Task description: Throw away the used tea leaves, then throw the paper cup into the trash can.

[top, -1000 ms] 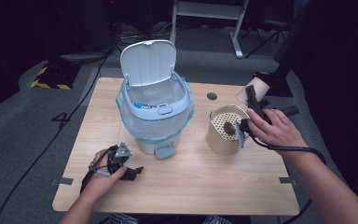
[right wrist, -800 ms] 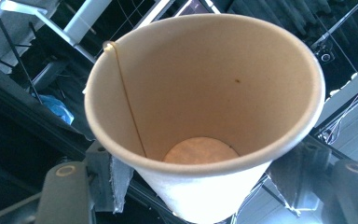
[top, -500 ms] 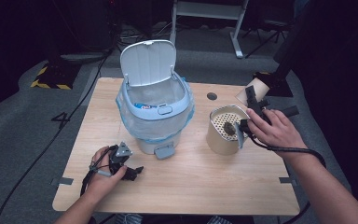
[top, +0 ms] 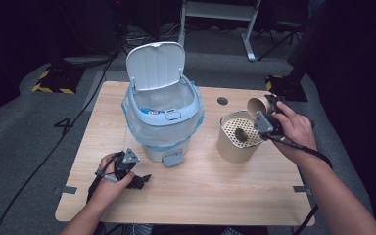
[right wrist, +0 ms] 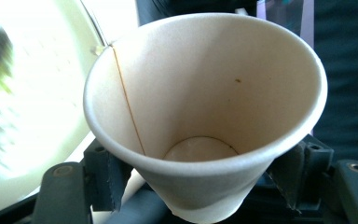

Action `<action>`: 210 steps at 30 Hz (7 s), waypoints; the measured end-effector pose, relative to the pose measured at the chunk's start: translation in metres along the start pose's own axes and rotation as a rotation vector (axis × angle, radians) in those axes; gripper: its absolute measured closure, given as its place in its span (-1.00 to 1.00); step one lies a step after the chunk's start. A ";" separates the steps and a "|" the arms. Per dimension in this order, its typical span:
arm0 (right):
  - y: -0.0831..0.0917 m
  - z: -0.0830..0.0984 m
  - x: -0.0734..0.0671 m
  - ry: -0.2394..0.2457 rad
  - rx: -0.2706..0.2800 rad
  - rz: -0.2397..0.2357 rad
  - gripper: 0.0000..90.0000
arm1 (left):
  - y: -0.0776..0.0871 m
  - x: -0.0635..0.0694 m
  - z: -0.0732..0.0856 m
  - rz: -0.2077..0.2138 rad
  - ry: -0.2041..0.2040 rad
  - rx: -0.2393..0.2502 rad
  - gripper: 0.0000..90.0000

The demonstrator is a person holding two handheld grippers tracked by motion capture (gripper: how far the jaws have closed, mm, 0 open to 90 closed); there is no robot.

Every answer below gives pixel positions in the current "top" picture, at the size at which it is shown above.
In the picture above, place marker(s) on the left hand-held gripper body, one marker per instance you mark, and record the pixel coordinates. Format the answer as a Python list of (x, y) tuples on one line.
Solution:
[(124, 168)]

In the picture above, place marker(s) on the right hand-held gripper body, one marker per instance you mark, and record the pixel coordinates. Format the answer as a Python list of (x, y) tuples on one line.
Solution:
[(269, 129)]

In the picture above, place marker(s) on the brown paper cup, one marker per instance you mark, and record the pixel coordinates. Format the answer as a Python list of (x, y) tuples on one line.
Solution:
[(256, 106)]

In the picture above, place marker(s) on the beige canister with perforated strainer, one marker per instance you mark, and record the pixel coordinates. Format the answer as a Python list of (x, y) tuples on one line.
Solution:
[(231, 151)]

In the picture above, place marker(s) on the white and blue pedal bin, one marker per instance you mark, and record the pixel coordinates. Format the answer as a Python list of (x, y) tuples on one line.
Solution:
[(155, 65)]

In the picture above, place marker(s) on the person's right hand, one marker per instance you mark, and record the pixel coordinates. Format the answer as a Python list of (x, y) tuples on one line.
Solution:
[(297, 133)]

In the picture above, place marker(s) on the person's left hand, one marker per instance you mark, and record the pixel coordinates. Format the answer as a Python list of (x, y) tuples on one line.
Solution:
[(106, 191)]

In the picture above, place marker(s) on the black stand with striped base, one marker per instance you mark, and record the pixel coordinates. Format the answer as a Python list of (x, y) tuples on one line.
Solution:
[(57, 81), (287, 91)]

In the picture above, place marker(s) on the person's patterned clothing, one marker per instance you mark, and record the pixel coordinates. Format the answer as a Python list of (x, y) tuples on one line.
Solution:
[(140, 229)]

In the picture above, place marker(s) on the blue plastic bin liner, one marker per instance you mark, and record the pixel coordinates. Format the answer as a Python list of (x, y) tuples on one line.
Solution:
[(163, 133)]

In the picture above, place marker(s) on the black tripod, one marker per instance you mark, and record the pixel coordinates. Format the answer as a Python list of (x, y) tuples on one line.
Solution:
[(284, 34)]

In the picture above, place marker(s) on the grey tape strip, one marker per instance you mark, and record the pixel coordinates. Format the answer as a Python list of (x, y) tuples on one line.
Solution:
[(302, 189)]

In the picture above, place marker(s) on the white metal stand frame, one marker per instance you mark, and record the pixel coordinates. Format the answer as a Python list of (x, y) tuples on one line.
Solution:
[(220, 9)]

